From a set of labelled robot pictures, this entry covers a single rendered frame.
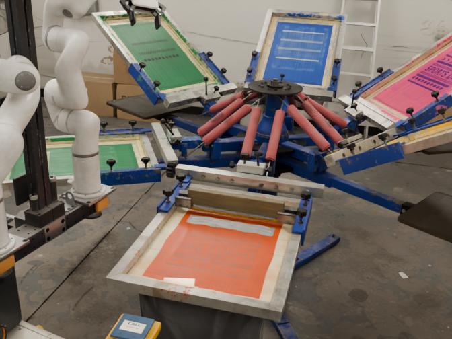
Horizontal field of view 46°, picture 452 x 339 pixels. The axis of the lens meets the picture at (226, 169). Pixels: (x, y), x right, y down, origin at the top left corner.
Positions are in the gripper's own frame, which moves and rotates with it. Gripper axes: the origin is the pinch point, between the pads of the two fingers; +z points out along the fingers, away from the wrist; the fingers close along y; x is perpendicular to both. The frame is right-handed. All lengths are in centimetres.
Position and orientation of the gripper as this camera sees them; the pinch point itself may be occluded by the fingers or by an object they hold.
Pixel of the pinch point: (145, 23)
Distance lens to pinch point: 188.0
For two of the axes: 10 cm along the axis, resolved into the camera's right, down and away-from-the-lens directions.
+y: -8.4, 0.1, -5.5
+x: 5.3, -2.7, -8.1
